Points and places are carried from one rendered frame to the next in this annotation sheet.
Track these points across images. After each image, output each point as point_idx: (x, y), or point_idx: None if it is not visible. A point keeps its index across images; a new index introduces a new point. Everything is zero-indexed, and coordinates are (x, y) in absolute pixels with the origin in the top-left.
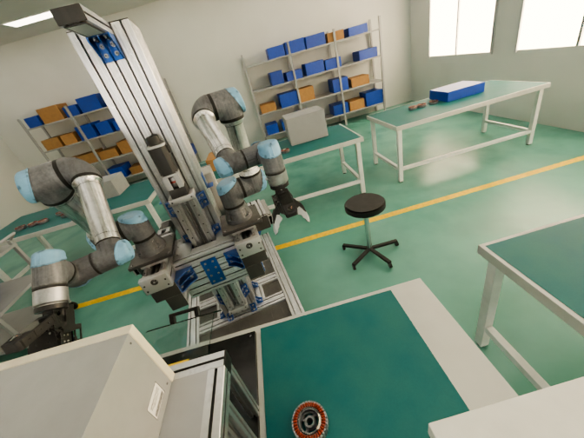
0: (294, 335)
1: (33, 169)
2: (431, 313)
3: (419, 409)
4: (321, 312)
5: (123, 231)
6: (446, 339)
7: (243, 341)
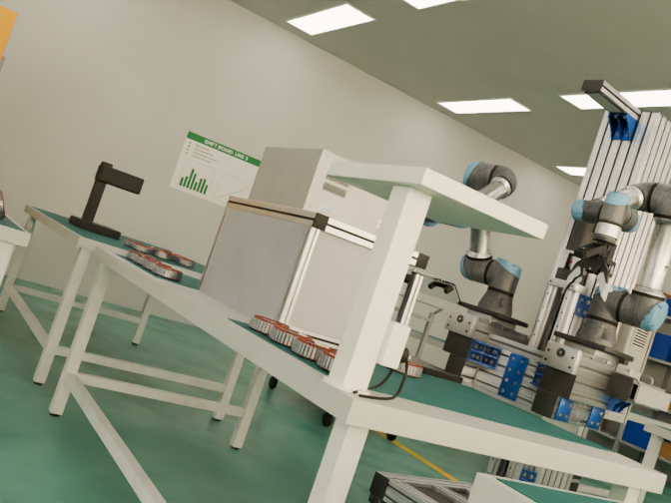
0: (480, 394)
1: (485, 163)
2: (603, 455)
3: (462, 404)
4: (526, 412)
5: (490, 266)
6: (568, 445)
7: (445, 371)
